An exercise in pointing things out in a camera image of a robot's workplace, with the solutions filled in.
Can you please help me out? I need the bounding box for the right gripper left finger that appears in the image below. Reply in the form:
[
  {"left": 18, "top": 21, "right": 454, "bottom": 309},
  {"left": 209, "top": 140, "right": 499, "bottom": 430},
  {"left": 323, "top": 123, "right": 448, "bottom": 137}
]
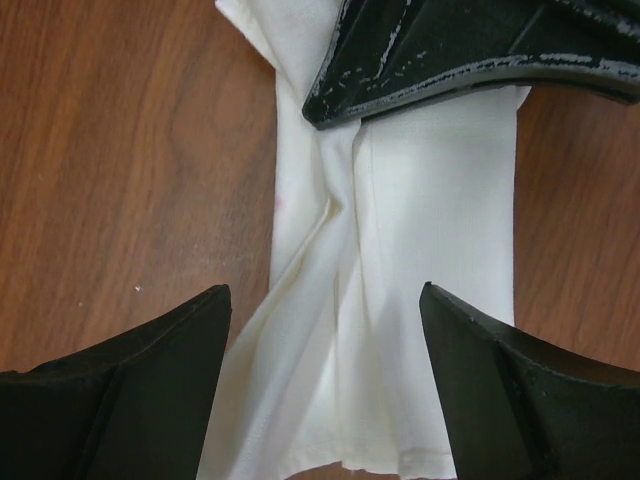
[{"left": 1, "top": 285, "right": 232, "bottom": 479}]

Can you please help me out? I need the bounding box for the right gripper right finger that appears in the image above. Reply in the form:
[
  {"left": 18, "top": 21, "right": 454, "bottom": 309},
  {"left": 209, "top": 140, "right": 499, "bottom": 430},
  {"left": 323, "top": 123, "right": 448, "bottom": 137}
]
[{"left": 420, "top": 282, "right": 639, "bottom": 479}]

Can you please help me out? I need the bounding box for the white cloth napkin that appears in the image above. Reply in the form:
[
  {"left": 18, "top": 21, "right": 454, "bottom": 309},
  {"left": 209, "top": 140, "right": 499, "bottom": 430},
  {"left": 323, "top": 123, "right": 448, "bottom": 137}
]
[{"left": 198, "top": 1, "right": 527, "bottom": 479}]

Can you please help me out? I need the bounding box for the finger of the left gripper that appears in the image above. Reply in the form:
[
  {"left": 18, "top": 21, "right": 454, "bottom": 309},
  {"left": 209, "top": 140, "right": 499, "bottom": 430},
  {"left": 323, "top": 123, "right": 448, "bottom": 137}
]
[{"left": 302, "top": 0, "right": 639, "bottom": 130}]

